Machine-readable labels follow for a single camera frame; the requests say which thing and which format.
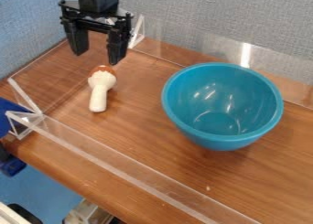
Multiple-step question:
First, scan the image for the clear acrylic front barrier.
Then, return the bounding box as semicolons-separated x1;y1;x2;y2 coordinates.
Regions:
7;111;261;224

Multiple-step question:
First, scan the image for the black white object bottom left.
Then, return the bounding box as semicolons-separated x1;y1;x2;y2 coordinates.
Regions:
0;202;33;224

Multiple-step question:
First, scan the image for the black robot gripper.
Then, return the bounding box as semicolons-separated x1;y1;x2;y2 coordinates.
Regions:
60;0;134;65

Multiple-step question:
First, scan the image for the blue plastic bowl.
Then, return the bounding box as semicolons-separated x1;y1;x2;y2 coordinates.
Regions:
162;62;284;151

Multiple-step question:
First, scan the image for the clear box under table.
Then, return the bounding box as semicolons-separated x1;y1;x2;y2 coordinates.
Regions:
64;199;121;224

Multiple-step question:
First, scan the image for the clear acrylic back barrier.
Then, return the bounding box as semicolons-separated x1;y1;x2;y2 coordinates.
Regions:
134;16;313;110

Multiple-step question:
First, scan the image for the clear acrylic barrier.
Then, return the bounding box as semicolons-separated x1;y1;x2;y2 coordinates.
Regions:
134;16;313;110
7;15;108;114
7;111;261;224

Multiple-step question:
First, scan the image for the white brown plush mushroom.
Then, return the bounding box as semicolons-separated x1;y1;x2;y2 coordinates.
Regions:
89;65;118;112

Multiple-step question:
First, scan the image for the clear acrylic corner bracket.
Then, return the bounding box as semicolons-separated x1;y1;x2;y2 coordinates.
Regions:
129;15;145;48

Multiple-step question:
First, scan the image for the clear acrylic left barrier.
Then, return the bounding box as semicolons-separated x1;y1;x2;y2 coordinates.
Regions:
7;15;108;114

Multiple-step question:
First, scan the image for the blue clamp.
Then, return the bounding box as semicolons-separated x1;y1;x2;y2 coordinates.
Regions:
0;97;29;177

